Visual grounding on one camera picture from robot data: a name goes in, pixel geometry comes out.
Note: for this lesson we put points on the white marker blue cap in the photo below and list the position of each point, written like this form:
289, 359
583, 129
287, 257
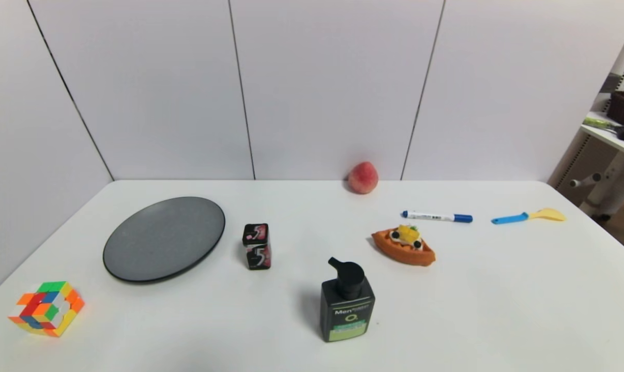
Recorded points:
436, 216

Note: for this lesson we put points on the black gum box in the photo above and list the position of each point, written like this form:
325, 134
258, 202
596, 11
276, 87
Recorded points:
257, 250

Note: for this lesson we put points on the pink peach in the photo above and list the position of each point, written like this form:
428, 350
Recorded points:
363, 178

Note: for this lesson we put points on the round gray plate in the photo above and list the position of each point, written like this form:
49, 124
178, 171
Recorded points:
162, 238

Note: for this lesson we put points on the blue yellow toy spatula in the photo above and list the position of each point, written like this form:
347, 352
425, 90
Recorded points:
511, 218

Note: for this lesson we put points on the black pump bottle green label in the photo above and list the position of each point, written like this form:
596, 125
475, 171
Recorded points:
347, 315

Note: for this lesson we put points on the multicolour puzzle cube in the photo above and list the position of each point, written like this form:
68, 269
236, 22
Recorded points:
47, 310

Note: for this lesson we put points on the orange toy fruit tart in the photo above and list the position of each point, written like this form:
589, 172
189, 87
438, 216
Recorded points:
406, 250

